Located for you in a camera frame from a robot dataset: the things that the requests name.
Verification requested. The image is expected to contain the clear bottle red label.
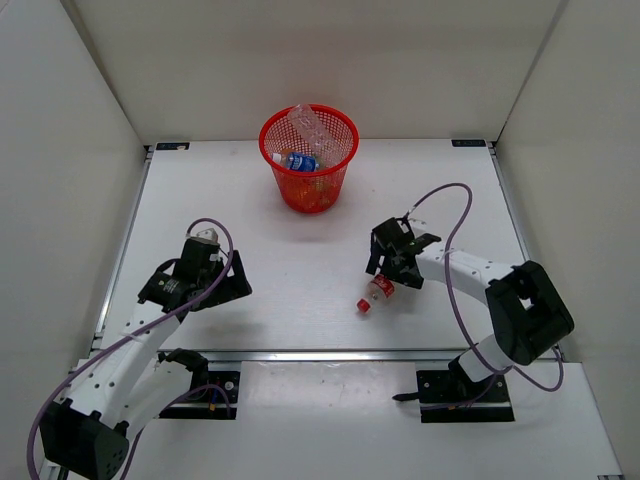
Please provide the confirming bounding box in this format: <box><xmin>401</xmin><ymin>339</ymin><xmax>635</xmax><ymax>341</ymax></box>
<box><xmin>356</xmin><ymin>274</ymin><xmax>396</xmax><ymax>315</ymax></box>

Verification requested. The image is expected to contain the blue label clear bottle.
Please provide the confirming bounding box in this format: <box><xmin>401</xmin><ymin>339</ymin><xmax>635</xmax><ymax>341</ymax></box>
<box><xmin>271</xmin><ymin>150</ymin><xmax>319</xmax><ymax>173</ymax></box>

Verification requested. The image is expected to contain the clear plastic bottle white cap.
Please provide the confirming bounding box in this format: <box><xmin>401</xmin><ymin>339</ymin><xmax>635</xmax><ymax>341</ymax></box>
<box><xmin>287</xmin><ymin>104</ymin><xmax>341</xmax><ymax>167</ymax></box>

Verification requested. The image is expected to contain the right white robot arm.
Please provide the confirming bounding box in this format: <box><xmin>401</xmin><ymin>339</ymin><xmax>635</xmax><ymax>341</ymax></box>
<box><xmin>357</xmin><ymin>217</ymin><xmax>575</xmax><ymax>410</ymax></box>

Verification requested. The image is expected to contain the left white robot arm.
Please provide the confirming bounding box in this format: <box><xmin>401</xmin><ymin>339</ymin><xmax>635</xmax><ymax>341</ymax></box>
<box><xmin>34</xmin><ymin>236</ymin><xmax>252</xmax><ymax>479</ymax></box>

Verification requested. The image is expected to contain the red mesh plastic bin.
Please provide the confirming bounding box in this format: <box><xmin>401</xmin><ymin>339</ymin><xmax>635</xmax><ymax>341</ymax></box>
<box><xmin>259</xmin><ymin>104</ymin><xmax>359</xmax><ymax>214</ymax></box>

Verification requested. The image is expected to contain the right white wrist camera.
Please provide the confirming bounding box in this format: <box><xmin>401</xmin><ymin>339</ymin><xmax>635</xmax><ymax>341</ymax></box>
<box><xmin>399</xmin><ymin>215</ymin><xmax>430</xmax><ymax>236</ymax></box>

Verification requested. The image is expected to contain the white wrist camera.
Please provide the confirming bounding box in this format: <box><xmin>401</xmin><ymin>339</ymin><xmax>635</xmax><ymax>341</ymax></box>
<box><xmin>399</xmin><ymin>215</ymin><xmax>430</xmax><ymax>236</ymax></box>
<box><xmin>185</xmin><ymin>227</ymin><xmax>219</xmax><ymax>246</ymax></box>

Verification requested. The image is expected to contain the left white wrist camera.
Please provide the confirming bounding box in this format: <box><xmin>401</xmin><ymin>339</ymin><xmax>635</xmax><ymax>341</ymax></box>
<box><xmin>185</xmin><ymin>227</ymin><xmax>219</xmax><ymax>246</ymax></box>

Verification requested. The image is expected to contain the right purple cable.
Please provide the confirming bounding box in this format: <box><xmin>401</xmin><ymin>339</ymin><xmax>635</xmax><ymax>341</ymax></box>
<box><xmin>407</xmin><ymin>183</ymin><xmax>566</xmax><ymax>401</ymax></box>

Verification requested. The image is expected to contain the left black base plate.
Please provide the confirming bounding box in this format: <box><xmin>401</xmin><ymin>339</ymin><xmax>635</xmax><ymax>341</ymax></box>
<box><xmin>159</xmin><ymin>363</ymin><xmax>241</xmax><ymax>421</ymax></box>

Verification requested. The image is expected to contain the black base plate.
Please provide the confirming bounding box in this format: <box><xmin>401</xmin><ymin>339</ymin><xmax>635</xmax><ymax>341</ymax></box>
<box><xmin>159</xmin><ymin>363</ymin><xmax>241</xmax><ymax>421</ymax></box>
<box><xmin>392</xmin><ymin>370</ymin><xmax>515</xmax><ymax>424</ymax></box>

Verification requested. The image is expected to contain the aluminium table rail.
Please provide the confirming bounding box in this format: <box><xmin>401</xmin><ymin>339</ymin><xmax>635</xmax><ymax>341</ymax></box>
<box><xmin>92</xmin><ymin>348</ymin><xmax>566</xmax><ymax>365</ymax></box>

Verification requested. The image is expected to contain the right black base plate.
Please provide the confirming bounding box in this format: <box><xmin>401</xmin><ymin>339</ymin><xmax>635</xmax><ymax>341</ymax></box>
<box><xmin>392</xmin><ymin>370</ymin><xmax>515</xmax><ymax>424</ymax></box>

